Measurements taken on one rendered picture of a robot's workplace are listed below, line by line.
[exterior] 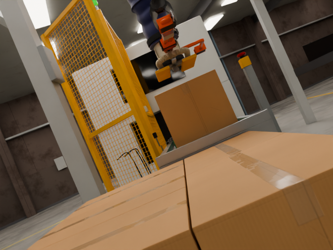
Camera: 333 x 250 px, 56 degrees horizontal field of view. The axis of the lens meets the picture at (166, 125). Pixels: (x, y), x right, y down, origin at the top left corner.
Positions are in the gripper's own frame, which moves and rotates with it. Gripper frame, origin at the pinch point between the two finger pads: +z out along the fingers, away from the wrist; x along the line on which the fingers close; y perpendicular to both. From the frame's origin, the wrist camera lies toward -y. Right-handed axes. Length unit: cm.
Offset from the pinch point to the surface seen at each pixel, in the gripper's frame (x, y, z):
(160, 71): 12.0, 41.9, 13.3
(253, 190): 7, -98, 68
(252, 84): -47, 76, 44
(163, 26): 2.4, -5.1, 2.3
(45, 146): 477, 929, -77
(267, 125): -31, 20, 70
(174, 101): 11.8, 28.9, 35.6
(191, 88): -0.4, 28.7, 32.2
